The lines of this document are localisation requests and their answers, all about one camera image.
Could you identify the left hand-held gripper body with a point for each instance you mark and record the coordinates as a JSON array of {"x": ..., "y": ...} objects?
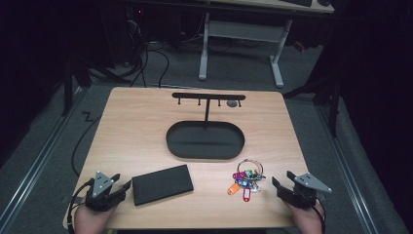
[{"x": 103, "y": 198}]

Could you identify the grey tape strip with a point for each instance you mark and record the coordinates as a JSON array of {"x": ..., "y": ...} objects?
[{"x": 67, "y": 200}]

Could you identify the person's left hand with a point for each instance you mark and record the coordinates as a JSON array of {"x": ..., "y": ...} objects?
[{"x": 91, "y": 222}]

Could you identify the black keyboard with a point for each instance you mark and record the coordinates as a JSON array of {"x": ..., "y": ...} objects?
[{"x": 297, "y": 2}]

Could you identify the metal floor rail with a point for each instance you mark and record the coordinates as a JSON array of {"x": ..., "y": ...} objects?
[
  {"x": 35, "y": 162},
  {"x": 347, "y": 169}
]

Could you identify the dark computer tower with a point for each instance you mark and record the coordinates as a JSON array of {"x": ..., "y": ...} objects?
[{"x": 133, "y": 35}]

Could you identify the white-framed desk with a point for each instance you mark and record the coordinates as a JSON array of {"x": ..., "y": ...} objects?
[{"x": 242, "y": 31}]

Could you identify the black metal stand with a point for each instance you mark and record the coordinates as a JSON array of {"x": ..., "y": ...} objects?
[
  {"x": 68, "y": 87},
  {"x": 331, "y": 100}
]

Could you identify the black key stand with tray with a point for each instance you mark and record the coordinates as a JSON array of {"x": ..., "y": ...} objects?
[{"x": 205, "y": 140}]

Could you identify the key bunch with coloured tags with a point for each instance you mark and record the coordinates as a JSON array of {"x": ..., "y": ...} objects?
[{"x": 246, "y": 182}]

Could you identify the person's right hand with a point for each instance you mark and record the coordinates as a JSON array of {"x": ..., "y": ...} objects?
[{"x": 310, "y": 221}]

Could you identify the black computer mouse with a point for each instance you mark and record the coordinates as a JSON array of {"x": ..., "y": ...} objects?
[{"x": 323, "y": 2}]

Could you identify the grey round table grommet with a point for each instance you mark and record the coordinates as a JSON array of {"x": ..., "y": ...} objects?
[{"x": 232, "y": 103}]

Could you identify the black wallet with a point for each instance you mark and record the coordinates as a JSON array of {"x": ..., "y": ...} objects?
[{"x": 162, "y": 184}]

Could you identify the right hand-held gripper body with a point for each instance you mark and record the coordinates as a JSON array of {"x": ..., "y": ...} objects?
[{"x": 300, "y": 195}]

